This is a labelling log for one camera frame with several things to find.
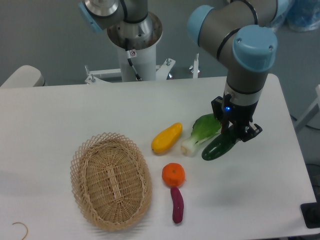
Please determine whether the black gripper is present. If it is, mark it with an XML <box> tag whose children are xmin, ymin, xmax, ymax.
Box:
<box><xmin>211</xmin><ymin>96</ymin><xmax>263</xmax><ymax>142</ymax></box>

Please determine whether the dark green cucumber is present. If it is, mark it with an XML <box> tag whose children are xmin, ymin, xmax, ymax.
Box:
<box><xmin>201</xmin><ymin>125</ymin><xmax>238</xmax><ymax>161</ymax></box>

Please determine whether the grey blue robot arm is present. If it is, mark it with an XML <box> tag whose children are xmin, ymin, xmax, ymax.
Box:
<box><xmin>78</xmin><ymin>0</ymin><xmax>288</xmax><ymax>142</ymax></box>

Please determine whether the green bok choy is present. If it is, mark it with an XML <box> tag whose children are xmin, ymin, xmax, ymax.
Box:
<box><xmin>180</xmin><ymin>113</ymin><xmax>221</xmax><ymax>156</ymax></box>

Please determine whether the yellow mango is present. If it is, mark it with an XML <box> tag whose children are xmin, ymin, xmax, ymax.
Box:
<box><xmin>151</xmin><ymin>122</ymin><xmax>183</xmax><ymax>154</ymax></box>

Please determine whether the orange tangerine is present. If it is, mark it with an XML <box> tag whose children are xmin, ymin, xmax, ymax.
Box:
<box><xmin>161</xmin><ymin>163</ymin><xmax>186</xmax><ymax>187</ymax></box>

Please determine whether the purple sweet potato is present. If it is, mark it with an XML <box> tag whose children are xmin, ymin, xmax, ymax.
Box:
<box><xmin>170</xmin><ymin>187</ymin><xmax>184</xmax><ymax>224</ymax></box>

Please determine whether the blue plastic bag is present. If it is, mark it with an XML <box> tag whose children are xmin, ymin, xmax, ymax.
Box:
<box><xmin>267</xmin><ymin>0</ymin><xmax>320</xmax><ymax>33</ymax></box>

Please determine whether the black device at table edge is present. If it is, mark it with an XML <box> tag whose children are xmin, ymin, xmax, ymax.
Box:
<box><xmin>300</xmin><ymin>202</ymin><xmax>320</xmax><ymax>229</ymax></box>

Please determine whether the woven wicker basket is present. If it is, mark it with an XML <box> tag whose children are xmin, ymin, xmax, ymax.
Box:
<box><xmin>70</xmin><ymin>132</ymin><xmax>153</xmax><ymax>232</ymax></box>

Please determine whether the white chair armrest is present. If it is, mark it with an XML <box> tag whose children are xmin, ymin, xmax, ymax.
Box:
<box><xmin>0</xmin><ymin>65</ymin><xmax>48</xmax><ymax>89</ymax></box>

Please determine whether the tan rubber band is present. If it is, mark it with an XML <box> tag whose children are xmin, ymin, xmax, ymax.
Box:
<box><xmin>11</xmin><ymin>222</ymin><xmax>30</xmax><ymax>239</ymax></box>

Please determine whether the white frame at right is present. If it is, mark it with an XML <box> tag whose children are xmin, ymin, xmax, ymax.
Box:
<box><xmin>294</xmin><ymin>85</ymin><xmax>320</xmax><ymax>133</ymax></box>

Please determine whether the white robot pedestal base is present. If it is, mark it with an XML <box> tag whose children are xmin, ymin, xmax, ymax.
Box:
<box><xmin>84</xmin><ymin>12</ymin><xmax>202</xmax><ymax>85</ymax></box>

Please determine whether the black base cable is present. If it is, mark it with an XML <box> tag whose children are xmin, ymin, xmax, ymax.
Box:
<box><xmin>124</xmin><ymin>37</ymin><xmax>143</xmax><ymax>82</ymax></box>

